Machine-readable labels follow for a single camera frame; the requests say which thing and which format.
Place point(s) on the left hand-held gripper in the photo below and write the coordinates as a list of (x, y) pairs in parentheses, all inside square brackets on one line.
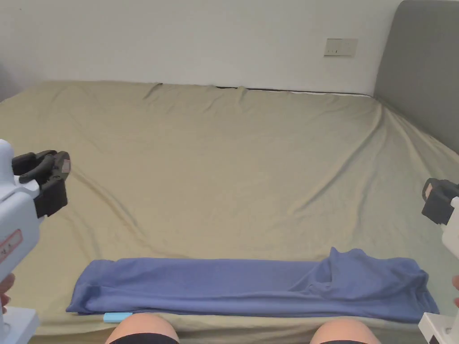
[(16, 222)]

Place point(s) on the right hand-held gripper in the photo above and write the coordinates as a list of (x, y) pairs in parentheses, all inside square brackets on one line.
[(443, 209)]

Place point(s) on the person's right hand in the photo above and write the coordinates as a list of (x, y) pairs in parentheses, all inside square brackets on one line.
[(455, 288)]

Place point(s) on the person's left hand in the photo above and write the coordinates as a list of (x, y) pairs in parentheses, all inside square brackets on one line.
[(5, 286)]

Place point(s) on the grey padded headboard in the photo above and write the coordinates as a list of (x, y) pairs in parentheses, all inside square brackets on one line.
[(419, 64)]

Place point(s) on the small light blue card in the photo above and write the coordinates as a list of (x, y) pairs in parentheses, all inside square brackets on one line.
[(116, 317)]

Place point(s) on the bed with beige sheet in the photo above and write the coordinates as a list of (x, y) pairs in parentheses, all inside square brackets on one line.
[(229, 161)]

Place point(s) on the person's legs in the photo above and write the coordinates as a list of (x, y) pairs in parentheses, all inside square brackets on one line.
[(143, 328)]

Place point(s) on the blue shirt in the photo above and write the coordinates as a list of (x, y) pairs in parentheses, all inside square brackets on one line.
[(222, 283)]

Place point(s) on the beige wall socket plate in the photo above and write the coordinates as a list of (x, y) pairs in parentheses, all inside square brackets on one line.
[(340, 47)]

